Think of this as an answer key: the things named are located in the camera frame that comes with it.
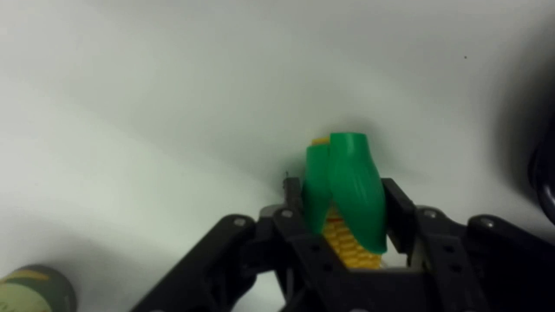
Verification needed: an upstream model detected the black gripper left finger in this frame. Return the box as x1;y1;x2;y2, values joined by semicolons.
131;177;348;312

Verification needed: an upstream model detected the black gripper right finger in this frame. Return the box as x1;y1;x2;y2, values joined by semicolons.
379;177;555;312

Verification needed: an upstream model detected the yellow and green corn toy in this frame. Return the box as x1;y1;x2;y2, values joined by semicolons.
301;130;388;270

